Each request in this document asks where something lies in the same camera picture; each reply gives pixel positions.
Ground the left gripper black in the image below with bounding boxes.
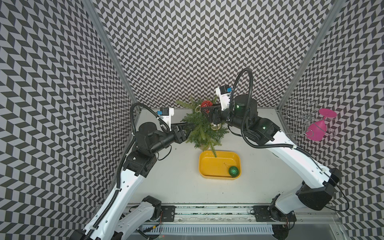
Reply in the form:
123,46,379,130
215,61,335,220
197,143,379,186
149,121,195,155

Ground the pink plastic wine glass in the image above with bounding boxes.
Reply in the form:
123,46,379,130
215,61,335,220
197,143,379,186
305,109,337,142

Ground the wire glass holder stand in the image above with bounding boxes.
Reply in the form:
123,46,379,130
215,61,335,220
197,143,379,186
287,99,337,140

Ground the white slotted cable duct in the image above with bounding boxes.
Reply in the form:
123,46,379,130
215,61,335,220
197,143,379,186
141,224,274,236

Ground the red glitter ball ornament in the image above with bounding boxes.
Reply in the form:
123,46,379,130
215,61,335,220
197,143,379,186
201,100,213,114

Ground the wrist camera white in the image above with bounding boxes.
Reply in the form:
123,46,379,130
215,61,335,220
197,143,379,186
157,108,175,127
215,85,232,111

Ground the green glitter ball ornament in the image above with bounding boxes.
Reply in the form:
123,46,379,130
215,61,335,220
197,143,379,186
229,166,240,178

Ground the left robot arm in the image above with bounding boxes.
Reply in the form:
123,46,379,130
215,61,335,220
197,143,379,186
70,103,194,240

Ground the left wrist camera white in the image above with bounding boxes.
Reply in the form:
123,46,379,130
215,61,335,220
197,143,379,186
157,108,175,127

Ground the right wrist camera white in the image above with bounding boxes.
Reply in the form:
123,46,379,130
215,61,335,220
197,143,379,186
215,85,232,111

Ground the small green christmas tree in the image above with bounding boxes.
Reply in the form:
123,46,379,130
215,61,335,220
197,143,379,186
176,97,229,157

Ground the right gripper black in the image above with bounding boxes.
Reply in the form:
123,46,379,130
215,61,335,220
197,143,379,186
201,101,248,131

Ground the aluminium front rail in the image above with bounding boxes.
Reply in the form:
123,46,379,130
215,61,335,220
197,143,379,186
162,204,342,225

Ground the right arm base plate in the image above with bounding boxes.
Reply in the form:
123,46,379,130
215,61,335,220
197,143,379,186
251,205,297,223

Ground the gold shiny ball ornament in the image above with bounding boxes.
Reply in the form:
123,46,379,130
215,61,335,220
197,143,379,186
210,123,222,131

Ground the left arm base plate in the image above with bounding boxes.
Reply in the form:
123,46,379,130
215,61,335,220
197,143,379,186
161,205,176,223

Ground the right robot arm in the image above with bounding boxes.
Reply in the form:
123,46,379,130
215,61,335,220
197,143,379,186
200,68,342,222

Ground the yellow plastic tray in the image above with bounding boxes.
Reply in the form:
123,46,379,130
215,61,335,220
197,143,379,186
199,150,242,180

